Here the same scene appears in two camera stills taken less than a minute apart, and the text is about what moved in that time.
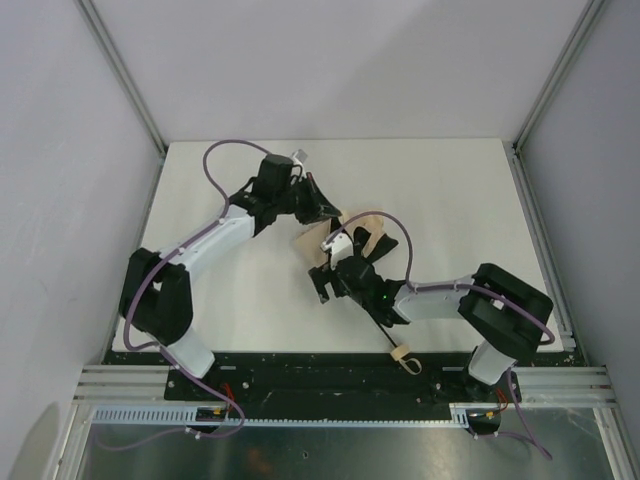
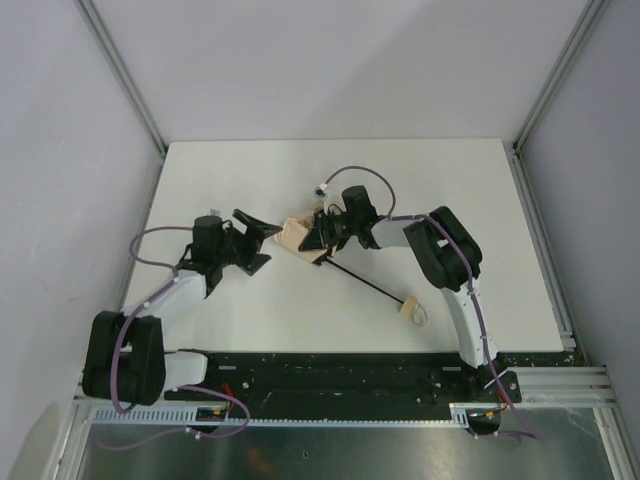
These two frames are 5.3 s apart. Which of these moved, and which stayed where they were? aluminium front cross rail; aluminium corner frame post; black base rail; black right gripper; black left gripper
Moved: black right gripper; black left gripper
Stayed: aluminium corner frame post; black base rail; aluminium front cross rail
